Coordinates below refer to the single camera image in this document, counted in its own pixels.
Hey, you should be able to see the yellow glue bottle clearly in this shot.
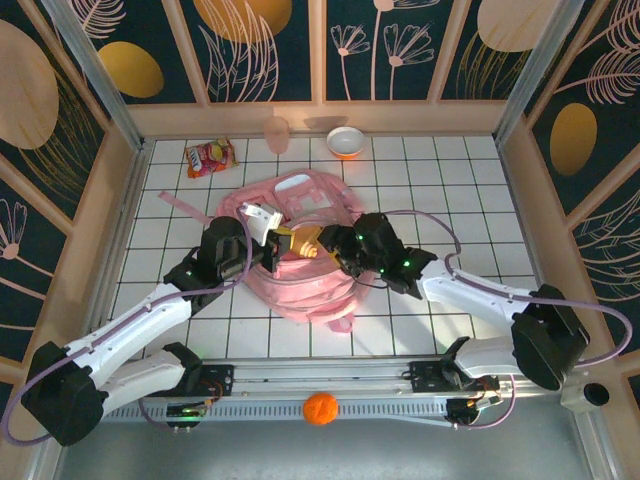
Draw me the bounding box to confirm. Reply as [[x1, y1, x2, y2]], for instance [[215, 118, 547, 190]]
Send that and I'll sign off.
[[289, 224, 324, 260]]

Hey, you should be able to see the pink backpack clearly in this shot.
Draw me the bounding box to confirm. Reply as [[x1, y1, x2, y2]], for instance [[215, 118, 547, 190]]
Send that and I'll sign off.
[[158, 169, 371, 335]]

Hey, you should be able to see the red snack packet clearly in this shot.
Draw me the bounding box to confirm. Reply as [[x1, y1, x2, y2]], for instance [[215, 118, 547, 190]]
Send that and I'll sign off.
[[184, 138, 239, 180]]

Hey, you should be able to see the white orange bowl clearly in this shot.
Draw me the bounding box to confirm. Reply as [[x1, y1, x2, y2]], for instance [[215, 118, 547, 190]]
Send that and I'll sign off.
[[327, 126, 365, 160]]

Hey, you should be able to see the pink plastic cup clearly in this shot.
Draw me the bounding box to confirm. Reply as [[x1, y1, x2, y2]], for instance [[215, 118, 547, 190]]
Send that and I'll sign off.
[[264, 117, 290, 154]]

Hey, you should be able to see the orange ball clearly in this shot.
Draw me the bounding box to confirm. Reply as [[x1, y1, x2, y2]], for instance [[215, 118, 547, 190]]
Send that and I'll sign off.
[[302, 392, 340, 426]]

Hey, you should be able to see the black electronics board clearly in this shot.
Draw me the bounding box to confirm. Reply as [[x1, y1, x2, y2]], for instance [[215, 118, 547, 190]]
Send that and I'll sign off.
[[166, 399, 207, 431], [446, 394, 503, 431]]

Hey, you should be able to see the white block black knob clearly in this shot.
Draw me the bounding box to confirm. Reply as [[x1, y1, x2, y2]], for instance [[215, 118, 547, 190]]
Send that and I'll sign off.
[[559, 382, 611, 412]]

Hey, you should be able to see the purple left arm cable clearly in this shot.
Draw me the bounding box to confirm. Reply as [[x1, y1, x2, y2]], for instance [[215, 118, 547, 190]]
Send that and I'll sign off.
[[2, 212, 252, 446]]

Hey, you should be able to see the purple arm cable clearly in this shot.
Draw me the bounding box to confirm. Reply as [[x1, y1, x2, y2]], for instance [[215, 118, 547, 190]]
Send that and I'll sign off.
[[2, 212, 252, 446], [384, 209, 634, 431]]

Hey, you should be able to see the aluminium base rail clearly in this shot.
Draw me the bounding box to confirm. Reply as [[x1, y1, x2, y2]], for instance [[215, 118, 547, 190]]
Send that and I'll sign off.
[[99, 353, 590, 401]]

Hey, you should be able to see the aluminium side rail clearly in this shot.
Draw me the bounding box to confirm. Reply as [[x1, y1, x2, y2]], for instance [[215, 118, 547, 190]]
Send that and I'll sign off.
[[494, 134, 571, 354]]

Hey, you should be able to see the slotted grey cable duct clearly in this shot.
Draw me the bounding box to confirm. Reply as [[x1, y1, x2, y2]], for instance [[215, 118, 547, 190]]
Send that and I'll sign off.
[[102, 401, 451, 426]]

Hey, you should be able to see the aluminium corner post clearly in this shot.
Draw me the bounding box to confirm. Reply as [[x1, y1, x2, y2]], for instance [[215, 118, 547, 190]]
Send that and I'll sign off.
[[492, 0, 582, 146], [39, 0, 146, 151]]

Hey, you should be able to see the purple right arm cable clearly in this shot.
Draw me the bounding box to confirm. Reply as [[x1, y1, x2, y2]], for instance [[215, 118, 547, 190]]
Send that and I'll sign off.
[[384, 209, 634, 431]]

